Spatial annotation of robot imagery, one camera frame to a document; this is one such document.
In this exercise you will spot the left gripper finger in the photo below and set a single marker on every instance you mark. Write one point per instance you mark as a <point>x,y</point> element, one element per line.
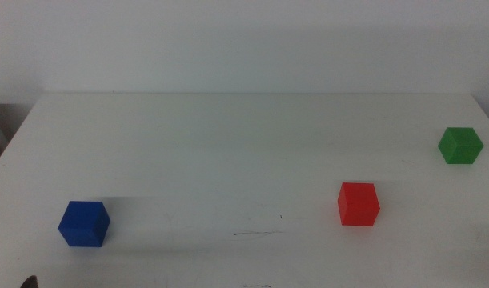
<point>30,283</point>

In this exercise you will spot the blue cube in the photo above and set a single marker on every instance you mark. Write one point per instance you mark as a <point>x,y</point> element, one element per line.
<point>84,224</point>

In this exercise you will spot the red cube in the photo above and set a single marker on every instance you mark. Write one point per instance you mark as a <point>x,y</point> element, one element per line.
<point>358,205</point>

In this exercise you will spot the green cube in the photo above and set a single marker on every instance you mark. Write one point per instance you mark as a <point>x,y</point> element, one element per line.
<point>461,146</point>

